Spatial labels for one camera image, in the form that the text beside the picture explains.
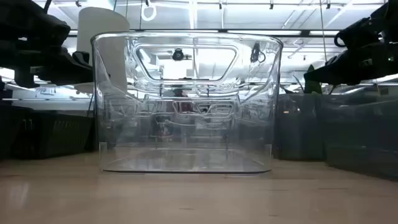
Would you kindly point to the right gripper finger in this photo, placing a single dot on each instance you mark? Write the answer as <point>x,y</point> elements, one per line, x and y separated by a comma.
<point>326,76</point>

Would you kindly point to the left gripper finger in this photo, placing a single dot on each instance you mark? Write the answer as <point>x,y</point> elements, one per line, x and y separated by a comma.
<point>82,58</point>
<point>84,76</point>

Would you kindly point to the smoky grey plastic basket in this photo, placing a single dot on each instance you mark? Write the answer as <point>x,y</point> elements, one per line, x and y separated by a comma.
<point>298,130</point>
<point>363,140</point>

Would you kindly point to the clear plastic basket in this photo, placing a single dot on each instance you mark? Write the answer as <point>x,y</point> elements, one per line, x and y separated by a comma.
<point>202,107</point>
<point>186,155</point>

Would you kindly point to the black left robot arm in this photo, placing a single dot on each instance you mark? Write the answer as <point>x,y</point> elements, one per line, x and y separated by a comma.
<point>31,25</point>

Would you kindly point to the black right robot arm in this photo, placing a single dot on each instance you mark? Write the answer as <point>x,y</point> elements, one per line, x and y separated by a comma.
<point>373,25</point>

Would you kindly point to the white cylinder table lamp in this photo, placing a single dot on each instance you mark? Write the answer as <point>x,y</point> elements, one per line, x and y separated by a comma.
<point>102,23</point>

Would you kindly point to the black ceiling light rail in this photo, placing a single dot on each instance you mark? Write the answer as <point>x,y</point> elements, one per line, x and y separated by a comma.
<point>304,32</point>

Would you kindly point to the black round ceiling camera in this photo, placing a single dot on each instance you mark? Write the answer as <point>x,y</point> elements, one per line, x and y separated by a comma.
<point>178,54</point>

